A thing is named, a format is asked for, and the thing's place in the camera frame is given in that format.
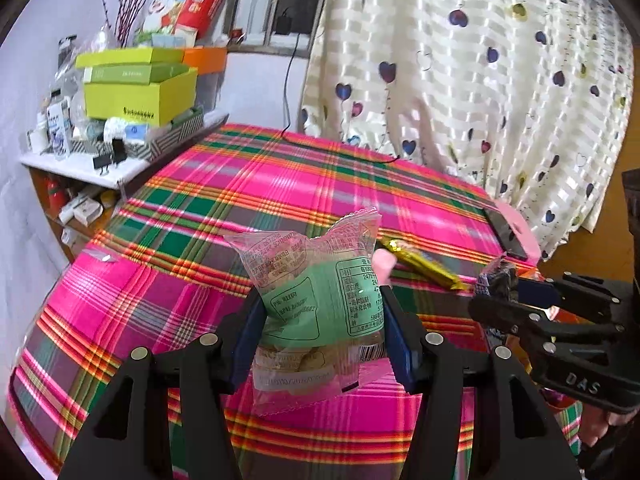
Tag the white shelf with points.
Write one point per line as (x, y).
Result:
(65, 167)

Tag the purple decorative branches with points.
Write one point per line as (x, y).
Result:
(130, 0)

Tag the black binder clip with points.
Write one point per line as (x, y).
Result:
(110, 157)

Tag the flat green box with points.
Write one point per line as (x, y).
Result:
(130, 74)

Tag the small pink candy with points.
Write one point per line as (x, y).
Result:
(385, 262)

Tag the black smartphone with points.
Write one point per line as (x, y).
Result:
(507, 237)

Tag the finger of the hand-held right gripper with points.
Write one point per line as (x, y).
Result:
(537, 292)
(505, 312)

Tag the heart print curtain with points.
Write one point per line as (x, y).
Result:
(450, 85)

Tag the orange box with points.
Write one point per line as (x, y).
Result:
(207, 59)

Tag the large yellow-green box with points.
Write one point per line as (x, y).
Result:
(135, 102)

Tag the person's right hand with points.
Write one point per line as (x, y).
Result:
(597, 427)

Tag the striped grey box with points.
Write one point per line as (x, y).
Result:
(170, 137)

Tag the dark purple snack packet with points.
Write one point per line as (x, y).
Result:
(500, 277)

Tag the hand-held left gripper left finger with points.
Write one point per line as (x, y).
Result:
(247, 342)

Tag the pink plastic stool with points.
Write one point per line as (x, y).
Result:
(526, 230)

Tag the white blue medicine box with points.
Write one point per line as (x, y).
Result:
(59, 127)

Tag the pink plaid tablecloth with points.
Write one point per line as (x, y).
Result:
(250, 185)

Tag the yellow snack bar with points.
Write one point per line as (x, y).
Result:
(425, 265)

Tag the green cookie packet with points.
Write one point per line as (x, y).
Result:
(310, 290)

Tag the black charger plug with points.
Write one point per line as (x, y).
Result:
(285, 21)

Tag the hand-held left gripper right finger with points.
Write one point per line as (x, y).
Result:
(398, 342)

